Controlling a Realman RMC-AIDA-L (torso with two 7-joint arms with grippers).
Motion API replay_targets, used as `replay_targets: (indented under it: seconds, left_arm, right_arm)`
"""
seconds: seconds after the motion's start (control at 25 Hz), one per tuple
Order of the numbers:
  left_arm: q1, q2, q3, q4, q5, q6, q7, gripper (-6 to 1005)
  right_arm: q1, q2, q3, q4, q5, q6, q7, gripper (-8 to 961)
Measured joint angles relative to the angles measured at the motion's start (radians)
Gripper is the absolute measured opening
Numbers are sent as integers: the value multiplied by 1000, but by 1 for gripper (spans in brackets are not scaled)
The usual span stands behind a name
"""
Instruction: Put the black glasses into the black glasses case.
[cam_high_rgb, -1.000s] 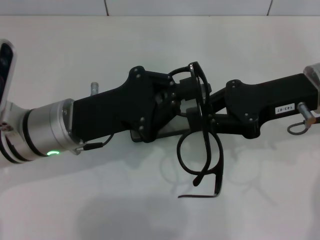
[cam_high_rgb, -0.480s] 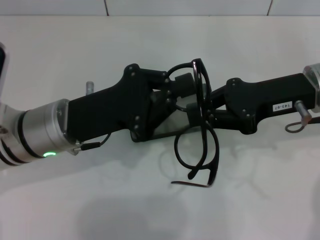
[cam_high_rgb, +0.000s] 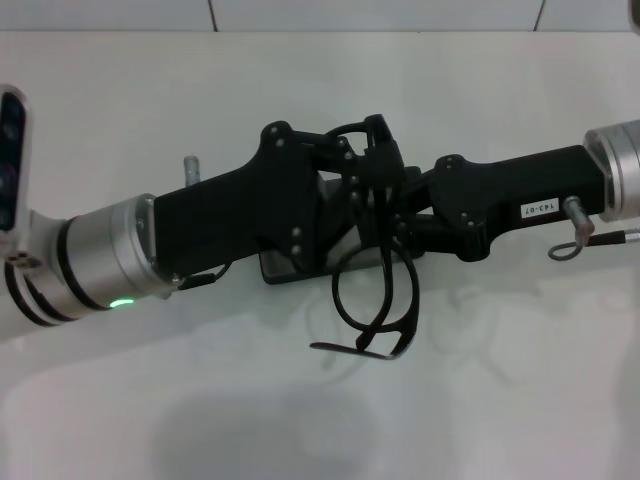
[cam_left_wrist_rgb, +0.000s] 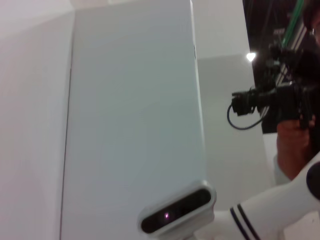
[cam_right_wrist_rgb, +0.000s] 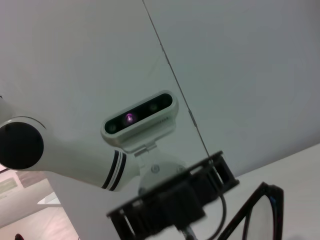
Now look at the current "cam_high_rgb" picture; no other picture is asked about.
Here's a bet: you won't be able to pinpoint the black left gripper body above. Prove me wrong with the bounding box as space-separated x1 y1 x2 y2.
152 120 332 277

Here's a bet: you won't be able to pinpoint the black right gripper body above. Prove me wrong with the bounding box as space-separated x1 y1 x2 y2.
430 144 609 264

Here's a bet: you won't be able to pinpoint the black glasses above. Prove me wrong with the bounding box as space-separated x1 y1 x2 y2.
309 119 421 362

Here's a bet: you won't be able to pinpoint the black glasses case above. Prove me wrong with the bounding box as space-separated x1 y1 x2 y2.
259 164 426 286

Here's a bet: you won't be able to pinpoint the silver right gripper connector stud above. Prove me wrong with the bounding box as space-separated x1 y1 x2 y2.
563 195 594 246

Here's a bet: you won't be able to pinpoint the left gripper cable with plug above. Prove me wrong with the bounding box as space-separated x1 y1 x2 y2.
169 262 232 301

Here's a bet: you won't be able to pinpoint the gripper cable with plug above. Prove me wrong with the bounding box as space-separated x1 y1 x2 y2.
548 228 640 262
169 262 232 301

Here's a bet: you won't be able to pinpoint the right gripper cable with plug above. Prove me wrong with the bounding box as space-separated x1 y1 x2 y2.
548 228 640 262

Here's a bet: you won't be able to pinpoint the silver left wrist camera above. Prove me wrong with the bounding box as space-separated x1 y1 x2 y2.
0 84 35 251

